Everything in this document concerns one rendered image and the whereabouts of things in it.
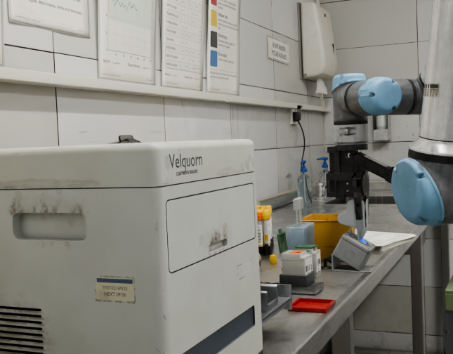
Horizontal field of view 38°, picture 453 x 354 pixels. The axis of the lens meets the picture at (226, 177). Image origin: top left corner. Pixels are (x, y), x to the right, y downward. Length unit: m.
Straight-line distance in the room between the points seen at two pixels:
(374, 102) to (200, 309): 0.72
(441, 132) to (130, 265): 0.64
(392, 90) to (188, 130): 0.95
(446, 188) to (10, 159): 0.70
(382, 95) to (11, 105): 0.76
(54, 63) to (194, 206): 0.92
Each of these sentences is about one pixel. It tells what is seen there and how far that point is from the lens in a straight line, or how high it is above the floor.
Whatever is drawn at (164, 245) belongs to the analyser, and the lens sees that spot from 0.68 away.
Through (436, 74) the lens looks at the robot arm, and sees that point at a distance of 1.16.
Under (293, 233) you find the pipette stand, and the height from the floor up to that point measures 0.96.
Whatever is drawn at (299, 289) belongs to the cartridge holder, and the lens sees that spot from 1.30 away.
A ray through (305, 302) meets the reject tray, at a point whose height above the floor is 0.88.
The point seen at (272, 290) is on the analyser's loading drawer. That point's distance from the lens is 1.06.
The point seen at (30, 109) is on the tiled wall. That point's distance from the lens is 1.52.
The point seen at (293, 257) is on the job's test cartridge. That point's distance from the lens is 1.30.
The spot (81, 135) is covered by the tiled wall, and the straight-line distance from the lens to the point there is 1.67.
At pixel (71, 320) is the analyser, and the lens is 0.75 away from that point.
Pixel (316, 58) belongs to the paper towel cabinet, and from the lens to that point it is 3.36.
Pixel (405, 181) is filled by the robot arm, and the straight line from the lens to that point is 1.18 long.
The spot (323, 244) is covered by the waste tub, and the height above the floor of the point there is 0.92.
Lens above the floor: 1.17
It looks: 3 degrees down
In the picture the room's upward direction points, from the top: 2 degrees counter-clockwise
